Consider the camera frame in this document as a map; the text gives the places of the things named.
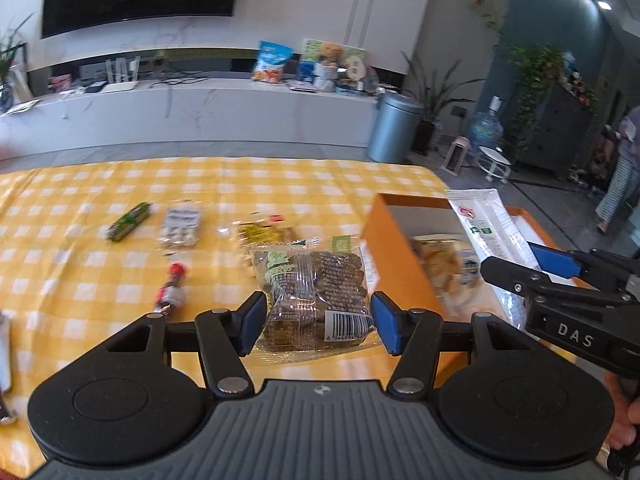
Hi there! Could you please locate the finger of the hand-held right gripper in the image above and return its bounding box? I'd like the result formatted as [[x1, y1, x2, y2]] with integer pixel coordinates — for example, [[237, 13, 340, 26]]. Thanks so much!
[[527, 242, 629, 282], [480, 255, 601, 306]]

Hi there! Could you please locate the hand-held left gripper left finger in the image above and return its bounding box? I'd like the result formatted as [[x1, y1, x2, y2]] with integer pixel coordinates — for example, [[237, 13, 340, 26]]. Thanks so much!
[[90, 291, 268, 401]]

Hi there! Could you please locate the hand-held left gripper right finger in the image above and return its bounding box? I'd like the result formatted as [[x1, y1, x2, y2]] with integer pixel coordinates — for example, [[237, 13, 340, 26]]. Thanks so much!
[[370, 291, 546, 401]]

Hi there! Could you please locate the long white snack packet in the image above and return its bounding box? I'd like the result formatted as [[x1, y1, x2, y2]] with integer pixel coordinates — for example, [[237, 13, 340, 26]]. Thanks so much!
[[446, 188, 544, 331]]

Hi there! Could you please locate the green label brown cookie packet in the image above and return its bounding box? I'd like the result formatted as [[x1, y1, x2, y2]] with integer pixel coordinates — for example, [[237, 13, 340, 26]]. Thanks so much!
[[248, 236, 377, 356]]

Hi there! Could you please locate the cartoon print bread packet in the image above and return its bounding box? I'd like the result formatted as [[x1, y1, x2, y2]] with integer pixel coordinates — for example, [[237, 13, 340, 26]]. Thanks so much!
[[410, 237, 494, 316]]

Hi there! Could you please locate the orange cardboard box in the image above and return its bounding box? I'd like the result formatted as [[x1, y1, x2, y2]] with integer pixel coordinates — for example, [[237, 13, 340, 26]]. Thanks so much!
[[361, 192, 569, 391]]

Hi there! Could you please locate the person's right hand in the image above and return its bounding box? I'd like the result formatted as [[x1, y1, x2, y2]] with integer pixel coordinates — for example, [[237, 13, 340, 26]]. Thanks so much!
[[606, 375, 640, 451]]

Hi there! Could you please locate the red sausage stick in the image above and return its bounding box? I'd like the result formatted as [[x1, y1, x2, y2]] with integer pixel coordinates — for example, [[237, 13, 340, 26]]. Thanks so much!
[[152, 262, 190, 319]]

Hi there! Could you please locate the yellow label puff packet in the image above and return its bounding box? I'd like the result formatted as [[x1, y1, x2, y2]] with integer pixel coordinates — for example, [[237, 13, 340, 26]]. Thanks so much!
[[217, 211, 296, 276]]

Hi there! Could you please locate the white round stool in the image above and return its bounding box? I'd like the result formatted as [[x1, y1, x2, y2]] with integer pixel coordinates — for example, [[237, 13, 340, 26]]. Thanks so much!
[[475, 145, 514, 185]]

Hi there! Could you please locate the clear packet of white candies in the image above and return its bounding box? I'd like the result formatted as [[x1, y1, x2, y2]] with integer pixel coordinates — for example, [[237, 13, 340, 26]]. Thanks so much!
[[159, 200, 204, 250]]

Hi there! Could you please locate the dark grey cabinet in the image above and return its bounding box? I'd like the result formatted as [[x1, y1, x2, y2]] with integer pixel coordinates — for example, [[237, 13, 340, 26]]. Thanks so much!
[[515, 80, 596, 181]]

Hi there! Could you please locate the small white heater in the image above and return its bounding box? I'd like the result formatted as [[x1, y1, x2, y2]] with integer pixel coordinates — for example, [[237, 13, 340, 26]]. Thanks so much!
[[440, 140, 471, 177]]

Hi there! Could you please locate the blue water jug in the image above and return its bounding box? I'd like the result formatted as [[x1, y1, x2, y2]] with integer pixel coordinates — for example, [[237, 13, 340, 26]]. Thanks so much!
[[467, 95, 504, 154]]

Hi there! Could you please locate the green sausage stick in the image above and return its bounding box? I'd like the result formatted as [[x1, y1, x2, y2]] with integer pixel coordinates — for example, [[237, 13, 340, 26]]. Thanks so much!
[[106, 201, 153, 244]]

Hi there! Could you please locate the yellow checked tablecloth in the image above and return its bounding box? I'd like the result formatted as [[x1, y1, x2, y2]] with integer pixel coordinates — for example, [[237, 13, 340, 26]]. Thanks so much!
[[0, 156, 472, 477]]

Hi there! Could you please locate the climbing green plant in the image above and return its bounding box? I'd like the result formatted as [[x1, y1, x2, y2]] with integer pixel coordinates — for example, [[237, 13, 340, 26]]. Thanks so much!
[[504, 42, 569, 152]]

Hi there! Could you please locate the grey round trash can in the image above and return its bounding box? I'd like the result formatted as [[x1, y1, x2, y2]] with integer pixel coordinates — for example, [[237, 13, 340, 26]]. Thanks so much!
[[368, 92, 425, 164]]

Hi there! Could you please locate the long-leaf potted plant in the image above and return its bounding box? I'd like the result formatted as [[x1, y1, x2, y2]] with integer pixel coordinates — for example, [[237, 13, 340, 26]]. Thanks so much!
[[400, 50, 477, 157]]

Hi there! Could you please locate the white marble television console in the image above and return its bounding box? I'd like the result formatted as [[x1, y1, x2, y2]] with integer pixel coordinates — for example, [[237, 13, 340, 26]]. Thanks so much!
[[0, 47, 382, 162]]

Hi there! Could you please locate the silver snack packet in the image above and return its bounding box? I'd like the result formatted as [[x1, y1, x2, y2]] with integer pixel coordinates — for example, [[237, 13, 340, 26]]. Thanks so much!
[[0, 310, 14, 394]]

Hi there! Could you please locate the large blue snack bag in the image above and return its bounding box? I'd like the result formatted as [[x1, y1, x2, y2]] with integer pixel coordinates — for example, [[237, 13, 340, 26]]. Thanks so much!
[[251, 40, 295, 84]]

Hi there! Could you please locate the white router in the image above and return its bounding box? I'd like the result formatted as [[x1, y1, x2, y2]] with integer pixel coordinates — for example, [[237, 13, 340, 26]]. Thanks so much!
[[102, 57, 140, 94]]

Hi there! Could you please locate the brown teddy bear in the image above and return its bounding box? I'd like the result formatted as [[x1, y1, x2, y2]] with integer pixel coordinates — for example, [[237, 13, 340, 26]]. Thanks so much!
[[317, 42, 346, 67]]

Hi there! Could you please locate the green picture board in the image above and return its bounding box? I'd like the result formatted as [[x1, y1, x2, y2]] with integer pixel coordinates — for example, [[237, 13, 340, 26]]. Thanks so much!
[[301, 37, 369, 74]]

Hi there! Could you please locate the plant in glass vase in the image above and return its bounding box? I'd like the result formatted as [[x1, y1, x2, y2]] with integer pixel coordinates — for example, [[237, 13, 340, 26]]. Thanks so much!
[[0, 12, 34, 112]]

